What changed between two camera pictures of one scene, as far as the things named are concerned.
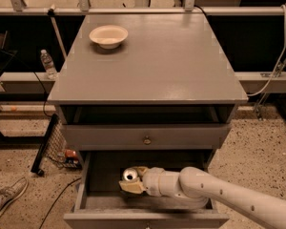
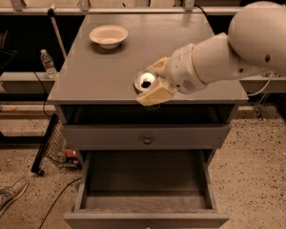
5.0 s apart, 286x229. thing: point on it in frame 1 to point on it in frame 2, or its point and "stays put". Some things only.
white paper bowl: [109, 36] stays put
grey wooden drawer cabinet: [151, 91] stays put
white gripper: [153, 180] to [181, 69]
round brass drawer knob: [147, 140] stays put
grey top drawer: [145, 136] stays put
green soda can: [130, 175] to [144, 81]
